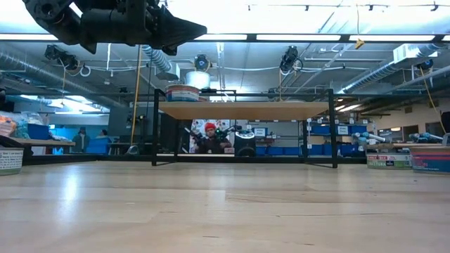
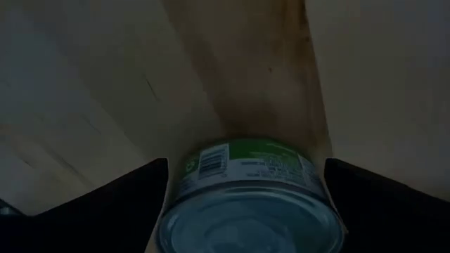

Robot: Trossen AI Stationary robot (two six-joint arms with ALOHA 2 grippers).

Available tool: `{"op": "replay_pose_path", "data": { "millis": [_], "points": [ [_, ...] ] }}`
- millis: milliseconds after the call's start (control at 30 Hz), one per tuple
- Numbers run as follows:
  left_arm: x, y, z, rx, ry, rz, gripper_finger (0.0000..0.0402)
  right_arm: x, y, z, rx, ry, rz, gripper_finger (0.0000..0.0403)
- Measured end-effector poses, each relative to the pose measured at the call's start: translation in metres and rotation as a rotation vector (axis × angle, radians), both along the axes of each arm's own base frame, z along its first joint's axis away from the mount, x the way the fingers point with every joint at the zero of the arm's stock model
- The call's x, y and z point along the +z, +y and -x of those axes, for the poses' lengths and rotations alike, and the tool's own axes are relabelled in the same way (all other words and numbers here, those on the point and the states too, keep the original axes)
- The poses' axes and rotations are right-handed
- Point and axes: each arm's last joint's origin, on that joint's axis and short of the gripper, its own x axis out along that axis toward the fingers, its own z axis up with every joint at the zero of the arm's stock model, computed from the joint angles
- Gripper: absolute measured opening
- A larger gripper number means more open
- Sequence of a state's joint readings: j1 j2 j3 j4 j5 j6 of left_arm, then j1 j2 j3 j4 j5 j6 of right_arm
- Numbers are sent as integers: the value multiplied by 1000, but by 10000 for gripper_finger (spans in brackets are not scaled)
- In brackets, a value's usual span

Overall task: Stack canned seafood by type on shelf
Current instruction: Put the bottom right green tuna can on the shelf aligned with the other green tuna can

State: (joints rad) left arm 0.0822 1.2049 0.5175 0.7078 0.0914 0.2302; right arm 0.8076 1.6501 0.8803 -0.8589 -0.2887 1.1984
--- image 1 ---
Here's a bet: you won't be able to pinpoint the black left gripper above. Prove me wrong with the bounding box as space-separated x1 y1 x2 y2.
75 0 208 56

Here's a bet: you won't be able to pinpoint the blue red label can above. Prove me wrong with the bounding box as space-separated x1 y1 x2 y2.
165 84 201 103
409 145 450 176

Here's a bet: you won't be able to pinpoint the green label tuna can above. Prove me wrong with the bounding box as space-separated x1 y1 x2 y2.
366 152 413 171
0 147 25 176

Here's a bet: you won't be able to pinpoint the black ceiling device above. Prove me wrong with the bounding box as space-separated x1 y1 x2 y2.
193 53 212 72
279 45 304 74
44 44 80 71

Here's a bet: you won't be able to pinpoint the white hanging cylinder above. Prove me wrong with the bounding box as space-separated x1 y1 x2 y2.
184 70 211 91

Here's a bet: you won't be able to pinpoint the blue crate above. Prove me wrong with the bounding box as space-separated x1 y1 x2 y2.
27 122 50 141

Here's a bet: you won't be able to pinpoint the wooden workbench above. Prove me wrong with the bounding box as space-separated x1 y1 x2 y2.
10 137 77 155

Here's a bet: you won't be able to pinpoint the pile of plastic bags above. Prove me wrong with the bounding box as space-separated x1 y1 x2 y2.
0 110 49 140

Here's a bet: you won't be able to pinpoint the metal rack blue bins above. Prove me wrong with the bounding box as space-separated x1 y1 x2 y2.
304 118 375 157

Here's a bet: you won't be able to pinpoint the workbench with blue robots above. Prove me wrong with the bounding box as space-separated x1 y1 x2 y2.
351 131 450 150

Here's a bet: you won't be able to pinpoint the corrugated silver duct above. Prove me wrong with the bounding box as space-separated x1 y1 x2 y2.
140 44 174 74

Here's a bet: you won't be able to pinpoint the yellow hanging cable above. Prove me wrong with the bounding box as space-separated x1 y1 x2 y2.
129 44 143 147

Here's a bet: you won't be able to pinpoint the wooden shelf black frame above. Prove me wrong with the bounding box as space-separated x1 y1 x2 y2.
151 87 339 169

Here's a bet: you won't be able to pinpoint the silver ventilation duct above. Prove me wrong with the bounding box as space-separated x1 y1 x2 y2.
0 51 124 106
339 44 450 94

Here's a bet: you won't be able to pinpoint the orange hanging cable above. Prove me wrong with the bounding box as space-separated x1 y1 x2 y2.
418 65 447 134

